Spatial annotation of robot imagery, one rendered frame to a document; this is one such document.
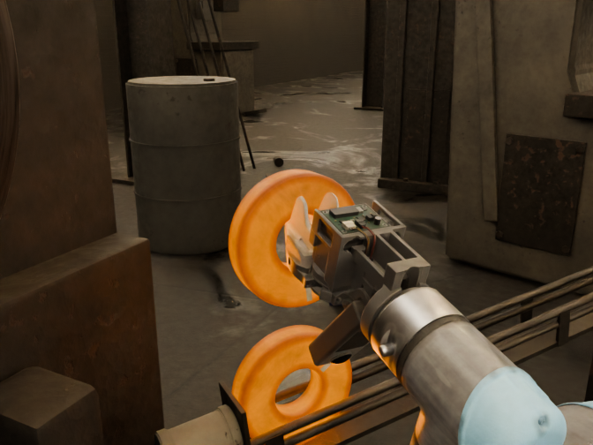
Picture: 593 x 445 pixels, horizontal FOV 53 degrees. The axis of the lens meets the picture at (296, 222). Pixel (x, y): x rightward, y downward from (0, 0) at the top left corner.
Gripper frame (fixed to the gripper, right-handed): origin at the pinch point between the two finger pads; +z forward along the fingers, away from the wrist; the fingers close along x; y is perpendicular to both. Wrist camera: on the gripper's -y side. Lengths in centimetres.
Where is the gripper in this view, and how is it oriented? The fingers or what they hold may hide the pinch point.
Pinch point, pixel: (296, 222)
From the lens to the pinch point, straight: 68.0
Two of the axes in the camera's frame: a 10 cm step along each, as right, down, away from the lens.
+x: -8.8, 1.4, -4.5
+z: -4.5, -5.1, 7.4
